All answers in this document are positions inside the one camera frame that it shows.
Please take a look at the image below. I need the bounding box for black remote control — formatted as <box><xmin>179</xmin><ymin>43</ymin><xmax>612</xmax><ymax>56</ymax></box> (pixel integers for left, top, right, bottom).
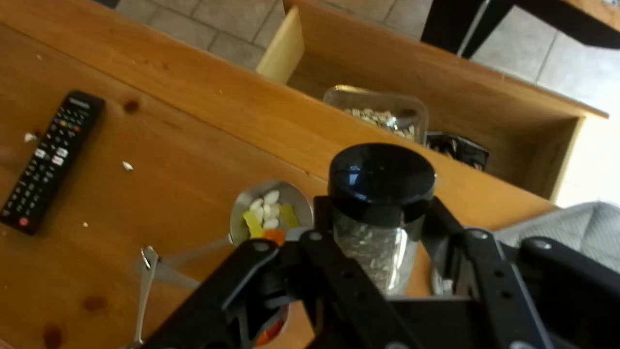
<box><xmin>0</xmin><ymin>89</ymin><xmax>106</xmax><ymax>237</ymax></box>

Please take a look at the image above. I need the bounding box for herb jar with black lid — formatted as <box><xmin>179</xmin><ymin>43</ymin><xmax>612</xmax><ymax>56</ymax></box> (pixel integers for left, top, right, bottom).
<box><xmin>325</xmin><ymin>142</ymin><xmax>439</xmax><ymax>299</ymax></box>

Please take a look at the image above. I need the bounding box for open wooden drawer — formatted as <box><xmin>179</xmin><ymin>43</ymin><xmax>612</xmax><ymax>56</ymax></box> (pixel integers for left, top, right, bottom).
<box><xmin>255</xmin><ymin>0</ymin><xmax>610</xmax><ymax>202</ymax></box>

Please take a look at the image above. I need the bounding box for large steel measuring cup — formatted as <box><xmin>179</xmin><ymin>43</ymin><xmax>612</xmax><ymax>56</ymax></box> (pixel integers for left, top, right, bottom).
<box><xmin>152</xmin><ymin>180</ymin><xmax>315</xmax><ymax>270</ymax></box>

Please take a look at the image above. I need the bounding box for clear plastic nut container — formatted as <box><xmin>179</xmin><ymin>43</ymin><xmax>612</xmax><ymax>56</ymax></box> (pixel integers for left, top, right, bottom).
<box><xmin>321</xmin><ymin>83</ymin><xmax>431</xmax><ymax>145</ymax></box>

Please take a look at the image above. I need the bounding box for black snack bag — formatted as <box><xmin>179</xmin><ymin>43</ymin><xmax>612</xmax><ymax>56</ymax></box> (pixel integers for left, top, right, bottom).
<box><xmin>424</xmin><ymin>130</ymin><xmax>489</xmax><ymax>171</ymax></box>

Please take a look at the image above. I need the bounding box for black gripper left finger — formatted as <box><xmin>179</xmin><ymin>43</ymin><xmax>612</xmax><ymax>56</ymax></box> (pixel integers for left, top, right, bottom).
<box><xmin>143</xmin><ymin>229</ymin><xmax>422</xmax><ymax>349</ymax></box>

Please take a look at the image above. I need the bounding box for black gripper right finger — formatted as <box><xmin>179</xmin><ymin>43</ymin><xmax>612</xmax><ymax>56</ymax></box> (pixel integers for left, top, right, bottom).
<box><xmin>422</xmin><ymin>196</ymin><xmax>620</xmax><ymax>349</ymax></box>

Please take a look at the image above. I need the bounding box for steel cup with orange contents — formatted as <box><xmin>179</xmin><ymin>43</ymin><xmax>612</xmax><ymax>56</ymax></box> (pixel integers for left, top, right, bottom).
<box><xmin>253</xmin><ymin>308</ymin><xmax>290</xmax><ymax>349</ymax></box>

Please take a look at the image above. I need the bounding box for grey quilted pot holder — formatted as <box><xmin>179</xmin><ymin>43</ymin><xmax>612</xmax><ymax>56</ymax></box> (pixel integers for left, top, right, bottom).
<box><xmin>491</xmin><ymin>200</ymin><xmax>620</xmax><ymax>273</ymax></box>

